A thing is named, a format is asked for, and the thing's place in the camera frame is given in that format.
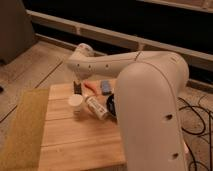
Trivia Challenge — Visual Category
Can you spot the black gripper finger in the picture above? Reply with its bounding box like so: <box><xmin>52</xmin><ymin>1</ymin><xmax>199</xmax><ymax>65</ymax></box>
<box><xmin>73</xmin><ymin>81</ymin><xmax>82</xmax><ymax>95</ymax></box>

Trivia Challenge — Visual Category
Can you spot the blue eraser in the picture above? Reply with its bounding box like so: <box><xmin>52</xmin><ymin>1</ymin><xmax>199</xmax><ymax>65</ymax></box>
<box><xmin>100</xmin><ymin>80</ymin><xmax>112</xmax><ymax>95</ymax></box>

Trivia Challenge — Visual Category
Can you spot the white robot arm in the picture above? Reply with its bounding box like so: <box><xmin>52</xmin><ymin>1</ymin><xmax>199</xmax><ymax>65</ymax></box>
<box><xmin>68</xmin><ymin>44</ymin><xmax>189</xmax><ymax>171</ymax></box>

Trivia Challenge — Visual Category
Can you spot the white ceramic cup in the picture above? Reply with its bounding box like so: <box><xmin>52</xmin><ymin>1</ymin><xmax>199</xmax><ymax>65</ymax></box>
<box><xmin>68</xmin><ymin>94</ymin><xmax>84</xmax><ymax>115</ymax></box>

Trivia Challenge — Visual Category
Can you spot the orange carrot toy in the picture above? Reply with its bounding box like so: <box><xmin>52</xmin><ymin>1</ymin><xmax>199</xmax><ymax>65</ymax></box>
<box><xmin>83</xmin><ymin>82</ymin><xmax>102</xmax><ymax>95</ymax></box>

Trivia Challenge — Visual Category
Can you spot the white tube bottle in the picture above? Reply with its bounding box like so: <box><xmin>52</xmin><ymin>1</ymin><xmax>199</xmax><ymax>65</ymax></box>
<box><xmin>85</xmin><ymin>96</ymin><xmax>108</xmax><ymax>120</ymax></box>

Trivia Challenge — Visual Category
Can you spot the black bowl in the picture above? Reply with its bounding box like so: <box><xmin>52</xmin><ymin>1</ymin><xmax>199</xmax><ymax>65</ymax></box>
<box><xmin>106</xmin><ymin>95</ymin><xmax>116</xmax><ymax>116</ymax></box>

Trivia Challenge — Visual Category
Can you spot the wooden board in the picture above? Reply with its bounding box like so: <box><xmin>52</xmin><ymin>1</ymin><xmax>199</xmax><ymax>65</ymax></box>
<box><xmin>38</xmin><ymin>84</ymin><xmax>126</xmax><ymax>171</ymax></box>

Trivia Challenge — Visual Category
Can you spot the brown cabinet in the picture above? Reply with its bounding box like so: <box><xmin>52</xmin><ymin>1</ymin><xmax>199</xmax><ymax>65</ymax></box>
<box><xmin>0</xmin><ymin>0</ymin><xmax>36</xmax><ymax>64</ymax></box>

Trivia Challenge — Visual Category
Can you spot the yellow-green mat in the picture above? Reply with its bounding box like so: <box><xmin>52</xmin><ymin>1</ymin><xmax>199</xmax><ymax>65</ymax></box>
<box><xmin>0</xmin><ymin>89</ymin><xmax>49</xmax><ymax>171</ymax></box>

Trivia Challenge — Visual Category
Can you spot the black floor cable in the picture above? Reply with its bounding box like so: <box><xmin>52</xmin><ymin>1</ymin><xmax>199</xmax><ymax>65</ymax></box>
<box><xmin>178</xmin><ymin>96</ymin><xmax>213</xmax><ymax>171</ymax></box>

